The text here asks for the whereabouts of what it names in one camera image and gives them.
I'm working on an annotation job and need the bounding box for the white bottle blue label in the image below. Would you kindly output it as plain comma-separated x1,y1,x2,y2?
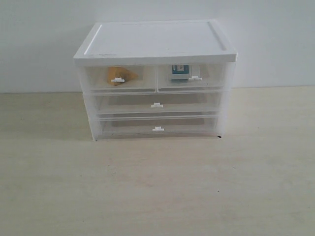
170,64,191,81

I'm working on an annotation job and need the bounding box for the yellow cheese wedge block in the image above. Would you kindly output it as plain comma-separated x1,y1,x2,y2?
107,67,138,86

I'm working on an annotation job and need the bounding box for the clear bottom wide drawer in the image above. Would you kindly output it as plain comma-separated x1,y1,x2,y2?
100,116,218,136

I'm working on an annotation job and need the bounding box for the clear wide drawer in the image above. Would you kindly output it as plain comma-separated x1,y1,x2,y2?
91,92,224,115
100,116,218,136

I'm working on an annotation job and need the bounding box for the clear middle wide drawer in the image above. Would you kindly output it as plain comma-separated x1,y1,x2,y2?
91,92,224,115

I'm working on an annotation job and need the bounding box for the white plastic drawer cabinet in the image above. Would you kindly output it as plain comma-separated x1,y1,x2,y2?
73,20,237,141

